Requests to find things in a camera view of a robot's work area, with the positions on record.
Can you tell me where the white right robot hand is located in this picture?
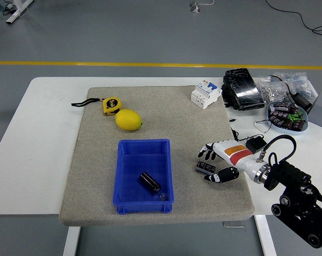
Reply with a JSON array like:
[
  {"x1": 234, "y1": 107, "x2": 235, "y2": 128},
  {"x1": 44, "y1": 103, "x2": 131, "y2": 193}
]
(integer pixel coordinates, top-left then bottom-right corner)
[{"x1": 198, "y1": 139, "x2": 265, "y2": 183}]

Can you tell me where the dark cylindrical battery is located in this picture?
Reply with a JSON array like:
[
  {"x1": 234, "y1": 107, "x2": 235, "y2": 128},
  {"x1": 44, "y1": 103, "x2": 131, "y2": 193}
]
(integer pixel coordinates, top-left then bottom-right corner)
[
  {"x1": 194, "y1": 160, "x2": 217, "y2": 175},
  {"x1": 138, "y1": 172, "x2": 162, "y2": 195}
]

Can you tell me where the blue plastic box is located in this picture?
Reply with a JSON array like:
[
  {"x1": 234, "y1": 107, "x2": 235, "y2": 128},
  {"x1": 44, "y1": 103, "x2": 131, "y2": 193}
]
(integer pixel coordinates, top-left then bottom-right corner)
[{"x1": 112, "y1": 138, "x2": 175, "y2": 215}]

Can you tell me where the grey-brown mat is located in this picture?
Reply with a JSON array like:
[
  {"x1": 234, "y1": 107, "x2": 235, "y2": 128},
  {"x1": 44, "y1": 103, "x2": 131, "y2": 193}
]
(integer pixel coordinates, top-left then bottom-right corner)
[{"x1": 58, "y1": 85, "x2": 255, "y2": 227}]

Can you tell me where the light blue parts bowl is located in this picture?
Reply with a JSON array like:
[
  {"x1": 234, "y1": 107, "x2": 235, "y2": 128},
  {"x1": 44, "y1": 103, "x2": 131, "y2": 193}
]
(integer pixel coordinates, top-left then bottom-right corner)
[{"x1": 266, "y1": 101, "x2": 310, "y2": 135}]

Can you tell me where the white circuit breaker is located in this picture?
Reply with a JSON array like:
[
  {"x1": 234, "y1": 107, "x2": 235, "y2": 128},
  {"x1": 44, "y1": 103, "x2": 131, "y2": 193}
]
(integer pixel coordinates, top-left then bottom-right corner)
[{"x1": 190, "y1": 81, "x2": 223, "y2": 110}]

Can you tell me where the glossy black device case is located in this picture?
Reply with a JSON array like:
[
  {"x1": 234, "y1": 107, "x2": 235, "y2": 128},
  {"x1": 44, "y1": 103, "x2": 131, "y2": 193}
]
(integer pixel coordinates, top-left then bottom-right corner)
[{"x1": 222, "y1": 68, "x2": 265, "y2": 111}]

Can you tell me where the clear bag of nuts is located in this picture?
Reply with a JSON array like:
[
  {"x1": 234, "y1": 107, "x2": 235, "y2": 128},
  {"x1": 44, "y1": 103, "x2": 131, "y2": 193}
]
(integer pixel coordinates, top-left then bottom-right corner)
[{"x1": 256, "y1": 75, "x2": 294, "y2": 104}]

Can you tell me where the black power adapter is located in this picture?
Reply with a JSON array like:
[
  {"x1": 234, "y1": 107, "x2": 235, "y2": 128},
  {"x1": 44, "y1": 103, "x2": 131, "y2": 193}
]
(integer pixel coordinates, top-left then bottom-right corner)
[{"x1": 293, "y1": 92, "x2": 315, "y2": 113}]

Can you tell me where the white table leg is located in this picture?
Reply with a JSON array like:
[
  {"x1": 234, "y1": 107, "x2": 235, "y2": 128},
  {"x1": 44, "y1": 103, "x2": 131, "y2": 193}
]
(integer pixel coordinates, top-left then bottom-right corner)
[
  {"x1": 254, "y1": 214, "x2": 278, "y2": 256},
  {"x1": 62, "y1": 226, "x2": 81, "y2": 256}
]

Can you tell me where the clear bag of screws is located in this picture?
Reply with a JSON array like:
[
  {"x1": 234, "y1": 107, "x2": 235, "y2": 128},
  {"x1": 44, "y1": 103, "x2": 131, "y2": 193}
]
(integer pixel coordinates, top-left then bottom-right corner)
[{"x1": 273, "y1": 71, "x2": 319, "y2": 98}]

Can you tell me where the yellow lemon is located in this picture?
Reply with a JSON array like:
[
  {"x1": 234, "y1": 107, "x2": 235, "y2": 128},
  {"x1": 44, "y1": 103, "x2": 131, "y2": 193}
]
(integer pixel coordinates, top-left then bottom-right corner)
[{"x1": 115, "y1": 108, "x2": 143, "y2": 131}]

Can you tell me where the yellow tape measure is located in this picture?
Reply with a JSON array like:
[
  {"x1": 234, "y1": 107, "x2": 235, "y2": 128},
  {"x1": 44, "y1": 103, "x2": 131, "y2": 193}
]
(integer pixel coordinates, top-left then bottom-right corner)
[{"x1": 71, "y1": 97, "x2": 122, "y2": 117}]

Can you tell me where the small black adapter with cord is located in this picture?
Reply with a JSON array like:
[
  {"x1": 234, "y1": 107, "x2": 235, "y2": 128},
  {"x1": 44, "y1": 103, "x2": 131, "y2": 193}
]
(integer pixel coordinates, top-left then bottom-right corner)
[{"x1": 231, "y1": 127, "x2": 268, "y2": 155}]

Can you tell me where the thin black wire loop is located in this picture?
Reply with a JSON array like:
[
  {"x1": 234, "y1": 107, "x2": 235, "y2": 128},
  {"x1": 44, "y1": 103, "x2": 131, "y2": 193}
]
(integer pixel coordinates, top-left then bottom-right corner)
[{"x1": 255, "y1": 119, "x2": 274, "y2": 133}]

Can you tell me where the clear bracket under table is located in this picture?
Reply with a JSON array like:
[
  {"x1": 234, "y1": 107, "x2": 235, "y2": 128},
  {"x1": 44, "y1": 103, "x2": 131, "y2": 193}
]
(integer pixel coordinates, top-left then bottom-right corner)
[{"x1": 222, "y1": 220, "x2": 246, "y2": 229}]

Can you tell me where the black floor cable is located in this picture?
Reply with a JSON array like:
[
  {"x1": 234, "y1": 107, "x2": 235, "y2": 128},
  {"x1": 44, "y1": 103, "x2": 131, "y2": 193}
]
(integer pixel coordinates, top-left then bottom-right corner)
[{"x1": 264, "y1": 0, "x2": 322, "y2": 41}]

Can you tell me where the white background table frame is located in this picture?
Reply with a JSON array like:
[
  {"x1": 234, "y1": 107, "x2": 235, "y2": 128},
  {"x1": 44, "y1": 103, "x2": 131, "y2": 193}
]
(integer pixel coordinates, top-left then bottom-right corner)
[{"x1": 5, "y1": 0, "x2": 35, "y2": 25}]

